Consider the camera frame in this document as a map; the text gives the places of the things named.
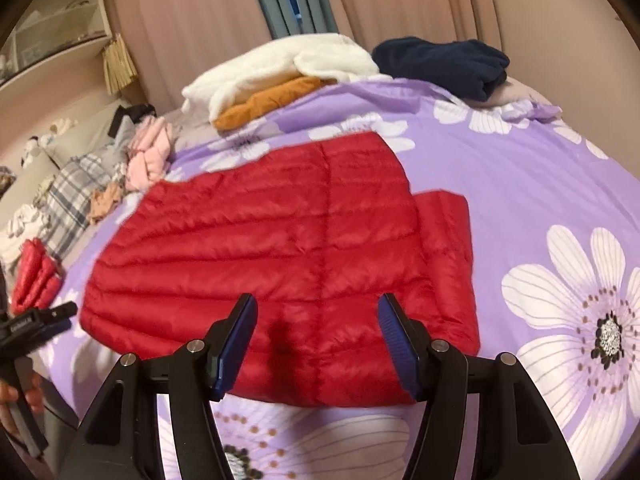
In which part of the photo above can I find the red puffer jacket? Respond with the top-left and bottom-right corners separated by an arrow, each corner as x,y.
79,132 -> 480,408

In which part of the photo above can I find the left hand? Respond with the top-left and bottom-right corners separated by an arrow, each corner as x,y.
0,372 -> 47,436

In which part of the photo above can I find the folded red puffer garment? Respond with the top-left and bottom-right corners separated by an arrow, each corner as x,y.
11,238 -> 63,315

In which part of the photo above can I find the plaid pillow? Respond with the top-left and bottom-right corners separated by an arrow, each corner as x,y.
40,153 -> 124,261

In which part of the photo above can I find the tan small garment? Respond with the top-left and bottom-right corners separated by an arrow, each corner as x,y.
88,182 -> 124,224

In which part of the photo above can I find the white plush toy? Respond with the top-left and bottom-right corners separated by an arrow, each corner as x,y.
21,118 -> 78,168

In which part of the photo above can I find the pink crumpled garment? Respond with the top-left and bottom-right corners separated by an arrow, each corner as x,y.
125,116 -> 174,192

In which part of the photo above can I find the orange folded garment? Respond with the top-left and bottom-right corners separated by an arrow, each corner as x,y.
213,76 -> 333,132

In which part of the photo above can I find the navy blue folded garment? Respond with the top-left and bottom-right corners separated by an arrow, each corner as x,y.
372,37 -> 510,102

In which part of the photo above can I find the white fleece garment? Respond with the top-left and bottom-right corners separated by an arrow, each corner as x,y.
181,34 -> 385,122

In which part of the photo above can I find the white shelf unit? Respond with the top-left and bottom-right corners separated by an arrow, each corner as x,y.
1,0 -> 112,84

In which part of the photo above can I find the beige curtain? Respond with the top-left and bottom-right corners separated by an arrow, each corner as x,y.
105,0 -> 502,113

